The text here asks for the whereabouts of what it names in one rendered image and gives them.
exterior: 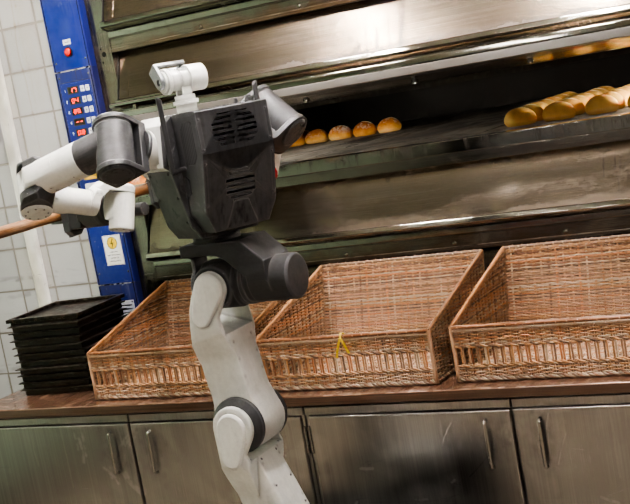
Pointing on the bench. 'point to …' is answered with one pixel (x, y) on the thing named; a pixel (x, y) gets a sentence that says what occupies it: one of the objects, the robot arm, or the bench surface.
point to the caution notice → (113, 249)
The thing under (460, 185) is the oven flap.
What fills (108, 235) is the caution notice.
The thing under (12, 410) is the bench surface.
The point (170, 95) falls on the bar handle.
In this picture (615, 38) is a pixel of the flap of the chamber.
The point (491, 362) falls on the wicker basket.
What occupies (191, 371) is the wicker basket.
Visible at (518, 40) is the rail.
